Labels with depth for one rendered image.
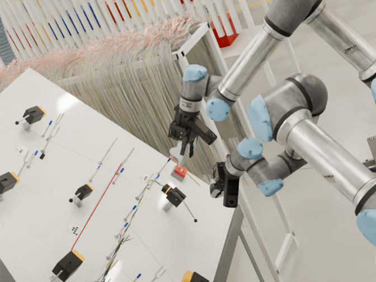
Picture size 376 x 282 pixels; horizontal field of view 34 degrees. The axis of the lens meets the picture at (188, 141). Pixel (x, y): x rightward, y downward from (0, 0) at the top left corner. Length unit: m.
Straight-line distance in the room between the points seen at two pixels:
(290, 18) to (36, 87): 1.12
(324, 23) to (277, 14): 0.20
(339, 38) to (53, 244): 1.10
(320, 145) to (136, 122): 1.67
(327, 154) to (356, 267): 1.97
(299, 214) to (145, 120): 1.36
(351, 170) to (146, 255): 0.92
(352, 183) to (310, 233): 2.29
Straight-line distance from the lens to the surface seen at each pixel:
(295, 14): 1.80
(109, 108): 3.09
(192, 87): 2.04
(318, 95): 1.64
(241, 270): 2.60
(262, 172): 1.94
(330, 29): 1.95
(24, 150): 2.22
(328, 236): 3.68
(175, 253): 2.22
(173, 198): 2.27
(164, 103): 2.94
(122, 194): 2.27
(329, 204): 3.92
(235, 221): 2.51
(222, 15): 4.78
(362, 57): 1.99
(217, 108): 1.90
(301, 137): 1.53
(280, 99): 1.58
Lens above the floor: 2.21
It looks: 24 degrees down
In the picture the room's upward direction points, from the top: 25 degrees counter-clockwise
